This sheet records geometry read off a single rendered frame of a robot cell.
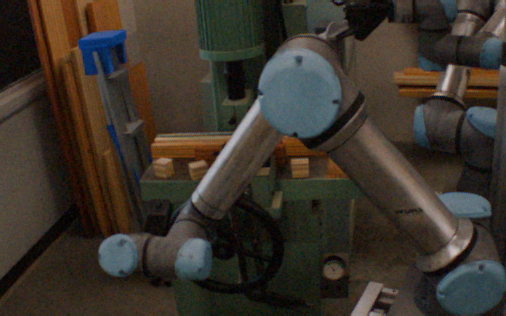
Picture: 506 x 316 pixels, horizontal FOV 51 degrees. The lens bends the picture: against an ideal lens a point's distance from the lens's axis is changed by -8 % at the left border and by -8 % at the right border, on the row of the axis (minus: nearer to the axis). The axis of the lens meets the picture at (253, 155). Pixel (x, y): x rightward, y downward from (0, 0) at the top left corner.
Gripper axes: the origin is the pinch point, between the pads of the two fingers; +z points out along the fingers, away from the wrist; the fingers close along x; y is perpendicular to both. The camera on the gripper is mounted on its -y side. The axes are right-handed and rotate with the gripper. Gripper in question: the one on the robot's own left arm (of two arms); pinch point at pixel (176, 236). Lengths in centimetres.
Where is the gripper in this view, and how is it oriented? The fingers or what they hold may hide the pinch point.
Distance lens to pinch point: 134.4
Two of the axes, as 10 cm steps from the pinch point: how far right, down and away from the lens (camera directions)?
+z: 1.9, 0.8, 9.8
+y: -0.3, 10.0, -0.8
